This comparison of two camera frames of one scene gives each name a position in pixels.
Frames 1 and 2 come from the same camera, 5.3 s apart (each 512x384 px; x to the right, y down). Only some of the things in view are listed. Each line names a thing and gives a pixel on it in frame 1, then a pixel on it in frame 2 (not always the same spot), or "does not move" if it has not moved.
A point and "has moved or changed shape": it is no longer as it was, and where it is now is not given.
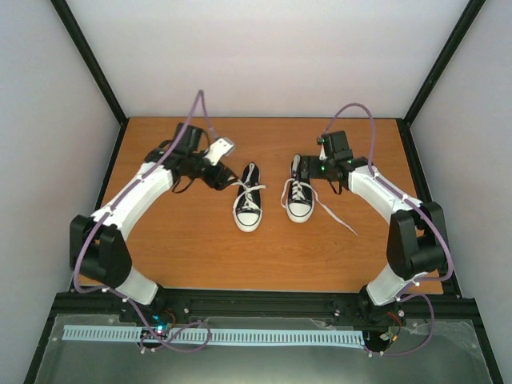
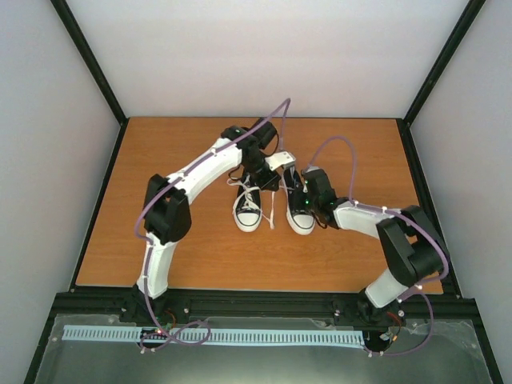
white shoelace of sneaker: (248, 204) does not move
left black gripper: (219, 181) → (265, 183)
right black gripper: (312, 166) → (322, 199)
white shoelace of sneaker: (298, 194) → (282, 185)
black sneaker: (299, 201) has moved or changed shape
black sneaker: (247, 206) does not move
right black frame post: (465, 22) does not move
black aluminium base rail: (442, 306) does not move
